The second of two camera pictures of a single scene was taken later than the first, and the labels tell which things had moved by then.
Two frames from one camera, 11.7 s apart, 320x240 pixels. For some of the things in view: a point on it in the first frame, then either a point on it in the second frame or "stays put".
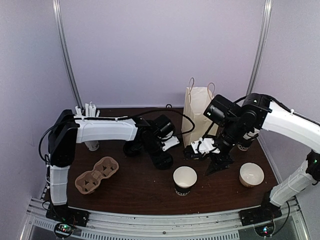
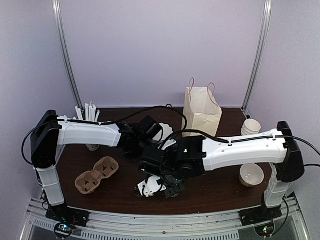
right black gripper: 220,162 -> 180,189
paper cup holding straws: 92,145 stays put
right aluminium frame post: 265,35 stays put
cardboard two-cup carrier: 87,182 stays put
